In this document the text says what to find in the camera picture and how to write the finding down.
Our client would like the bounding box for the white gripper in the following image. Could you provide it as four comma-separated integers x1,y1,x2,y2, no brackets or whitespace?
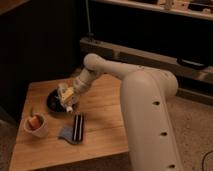
57,83,79,105

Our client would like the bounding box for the white plastic bottle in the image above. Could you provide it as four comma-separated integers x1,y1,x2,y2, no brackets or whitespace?
61,87,73,112

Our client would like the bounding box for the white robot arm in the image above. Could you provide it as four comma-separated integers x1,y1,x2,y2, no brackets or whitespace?
57,53,184,171

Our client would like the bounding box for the black ceramic bowl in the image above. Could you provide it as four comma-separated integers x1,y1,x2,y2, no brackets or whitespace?
46,87,79,114

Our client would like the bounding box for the blue and black striped cloth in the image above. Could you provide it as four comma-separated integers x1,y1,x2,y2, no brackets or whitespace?
58,114,84,145

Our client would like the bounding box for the orange carrot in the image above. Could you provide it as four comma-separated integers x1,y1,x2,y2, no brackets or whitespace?
27,109,43,130

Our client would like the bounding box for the wooden table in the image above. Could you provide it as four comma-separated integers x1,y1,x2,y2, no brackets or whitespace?
9,75,128,171

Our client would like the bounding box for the metal pole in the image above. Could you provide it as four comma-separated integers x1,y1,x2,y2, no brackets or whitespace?
85,0,93,41

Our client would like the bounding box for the wooden shelf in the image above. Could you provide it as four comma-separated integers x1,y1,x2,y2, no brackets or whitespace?
91,0,213,21

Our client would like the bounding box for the grey baseboard rail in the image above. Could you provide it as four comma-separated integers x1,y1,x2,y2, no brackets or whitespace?
80,37,213,106

